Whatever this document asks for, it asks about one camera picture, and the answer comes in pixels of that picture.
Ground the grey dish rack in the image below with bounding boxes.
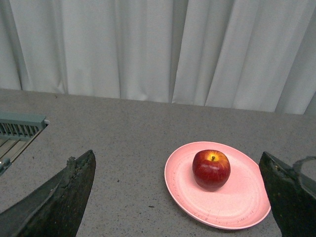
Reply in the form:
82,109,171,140
0,111,50,175

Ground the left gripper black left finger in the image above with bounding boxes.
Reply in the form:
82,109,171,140
0,150,96,237

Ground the red apple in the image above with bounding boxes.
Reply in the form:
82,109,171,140
192,150,231,192

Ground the pink plate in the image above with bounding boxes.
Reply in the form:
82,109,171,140
164,141,271,230

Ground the white curtain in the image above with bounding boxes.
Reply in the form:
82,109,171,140
0,0,316,115

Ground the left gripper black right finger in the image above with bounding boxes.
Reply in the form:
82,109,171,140
259,152,316,237

